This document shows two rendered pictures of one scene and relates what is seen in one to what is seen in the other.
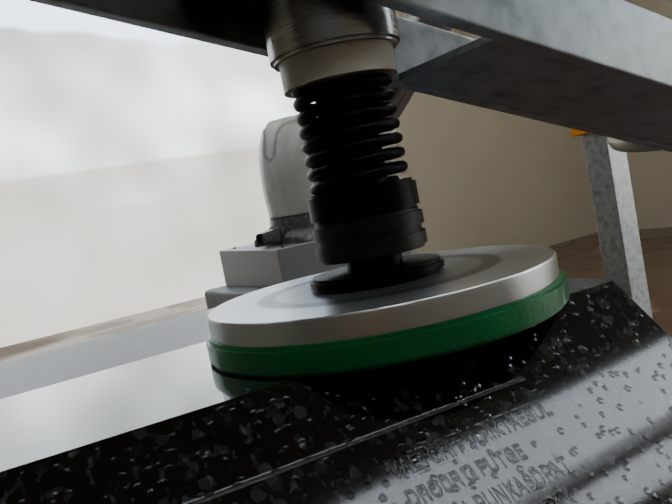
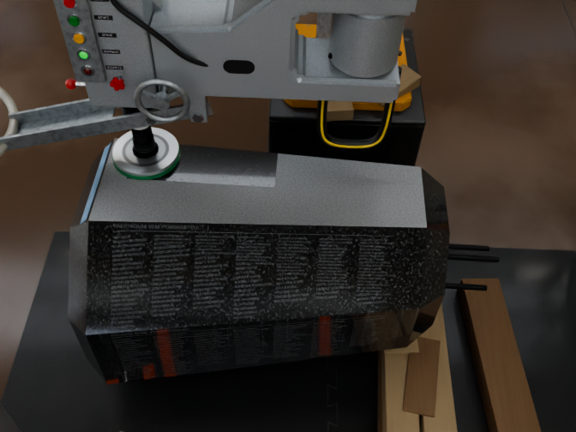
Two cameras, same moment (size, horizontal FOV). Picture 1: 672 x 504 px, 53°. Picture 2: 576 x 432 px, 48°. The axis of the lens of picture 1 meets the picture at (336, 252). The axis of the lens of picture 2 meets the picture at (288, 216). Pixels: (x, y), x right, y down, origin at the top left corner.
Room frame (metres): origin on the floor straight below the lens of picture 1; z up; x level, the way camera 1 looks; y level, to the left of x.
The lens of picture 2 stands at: (1.46, 1.13, 2.42)
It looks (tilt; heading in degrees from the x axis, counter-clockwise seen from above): 51 degrees down; 210
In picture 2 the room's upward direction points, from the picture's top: 2 degrees clockwise
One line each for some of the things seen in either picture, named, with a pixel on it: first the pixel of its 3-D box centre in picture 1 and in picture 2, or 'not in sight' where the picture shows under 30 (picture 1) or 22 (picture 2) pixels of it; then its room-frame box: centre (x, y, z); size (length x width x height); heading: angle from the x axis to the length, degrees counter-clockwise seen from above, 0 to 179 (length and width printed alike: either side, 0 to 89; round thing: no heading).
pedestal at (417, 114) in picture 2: not in sight; (338, 135); (-0.49, 0.24, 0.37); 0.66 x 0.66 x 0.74; 30
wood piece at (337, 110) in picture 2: not in sight; (335, 97); (-0.25, 0.32, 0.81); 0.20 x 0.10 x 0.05; 38
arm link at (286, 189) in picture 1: (297, 164); not in sight; (1.52, 0.05, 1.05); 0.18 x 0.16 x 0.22; 140
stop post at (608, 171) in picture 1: (627, 287); not in sight; (1.91, -0.81, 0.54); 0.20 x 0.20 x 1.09; 30
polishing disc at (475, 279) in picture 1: (379, 288); (146, 151); (0.41, -0.02, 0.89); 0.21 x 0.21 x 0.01
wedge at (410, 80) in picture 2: not in sight; (393, 85); (-0.44, 0.47, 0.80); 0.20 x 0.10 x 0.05; 160
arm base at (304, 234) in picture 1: (298, 227); not in sight; (1.50, 0.07, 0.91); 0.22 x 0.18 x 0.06; 131
